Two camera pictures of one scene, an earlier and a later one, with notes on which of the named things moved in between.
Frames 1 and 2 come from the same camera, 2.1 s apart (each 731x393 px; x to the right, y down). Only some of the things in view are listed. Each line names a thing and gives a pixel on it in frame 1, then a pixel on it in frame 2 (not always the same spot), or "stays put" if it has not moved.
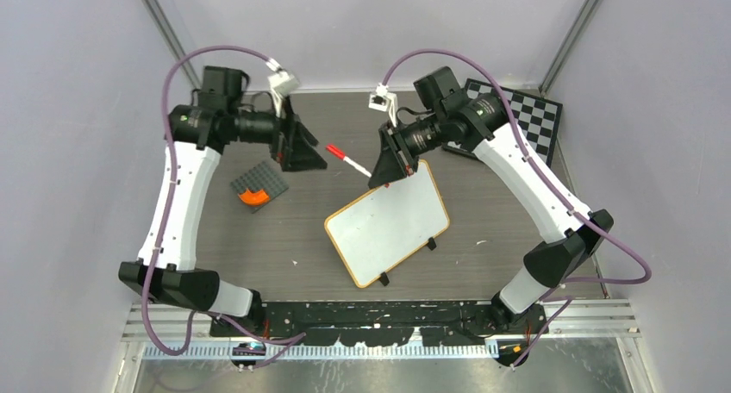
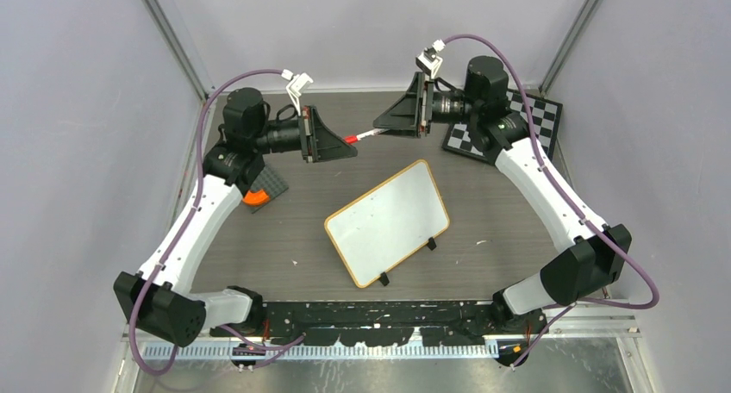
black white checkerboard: (536, 120) stays put
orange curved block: (257, 199) stays put
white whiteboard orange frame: (385, 227) stays put
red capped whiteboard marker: (340, 154) to (353, 139)
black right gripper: (393, 163) to (402, 118)
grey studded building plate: (260, 177) stays put
